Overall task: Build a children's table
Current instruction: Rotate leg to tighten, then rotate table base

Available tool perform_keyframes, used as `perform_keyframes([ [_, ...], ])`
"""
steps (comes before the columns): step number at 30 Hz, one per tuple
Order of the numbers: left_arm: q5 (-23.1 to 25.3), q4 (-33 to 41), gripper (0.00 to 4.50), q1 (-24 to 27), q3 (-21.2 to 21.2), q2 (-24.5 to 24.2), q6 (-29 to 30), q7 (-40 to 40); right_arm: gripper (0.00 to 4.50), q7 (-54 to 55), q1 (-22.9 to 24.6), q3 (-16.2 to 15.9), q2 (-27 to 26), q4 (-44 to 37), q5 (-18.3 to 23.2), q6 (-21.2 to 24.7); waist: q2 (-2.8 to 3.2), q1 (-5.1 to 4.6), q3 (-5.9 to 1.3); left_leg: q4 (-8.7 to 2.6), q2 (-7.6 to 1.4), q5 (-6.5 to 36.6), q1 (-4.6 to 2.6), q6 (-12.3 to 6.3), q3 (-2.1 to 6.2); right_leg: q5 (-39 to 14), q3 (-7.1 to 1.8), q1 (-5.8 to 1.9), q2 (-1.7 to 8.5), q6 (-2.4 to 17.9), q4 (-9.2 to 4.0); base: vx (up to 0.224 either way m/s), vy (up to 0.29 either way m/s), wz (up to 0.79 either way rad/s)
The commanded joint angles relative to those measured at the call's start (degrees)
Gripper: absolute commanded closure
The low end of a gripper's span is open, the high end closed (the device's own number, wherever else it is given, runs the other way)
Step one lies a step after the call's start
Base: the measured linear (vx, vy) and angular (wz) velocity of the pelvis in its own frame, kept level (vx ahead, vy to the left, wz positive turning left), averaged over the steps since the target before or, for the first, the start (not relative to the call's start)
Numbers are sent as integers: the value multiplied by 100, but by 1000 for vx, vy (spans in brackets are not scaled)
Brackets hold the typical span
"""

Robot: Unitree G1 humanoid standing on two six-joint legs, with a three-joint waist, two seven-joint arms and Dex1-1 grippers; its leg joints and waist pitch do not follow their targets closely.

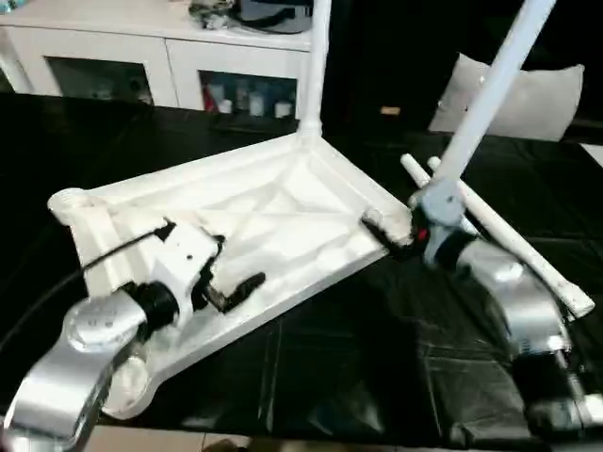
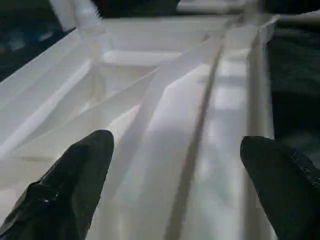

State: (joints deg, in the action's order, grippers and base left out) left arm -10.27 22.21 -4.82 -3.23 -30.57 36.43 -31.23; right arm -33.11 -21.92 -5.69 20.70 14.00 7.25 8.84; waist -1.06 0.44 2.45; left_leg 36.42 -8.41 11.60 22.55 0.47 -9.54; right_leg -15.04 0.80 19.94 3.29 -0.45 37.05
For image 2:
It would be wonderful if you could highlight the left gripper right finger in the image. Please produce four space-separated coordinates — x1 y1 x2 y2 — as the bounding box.
239 135 320 240

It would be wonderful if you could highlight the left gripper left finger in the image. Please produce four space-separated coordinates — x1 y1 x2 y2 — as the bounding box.
0 129 115 240

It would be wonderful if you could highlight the white plastic table top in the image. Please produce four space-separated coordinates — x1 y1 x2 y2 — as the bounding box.
0 14 279 240

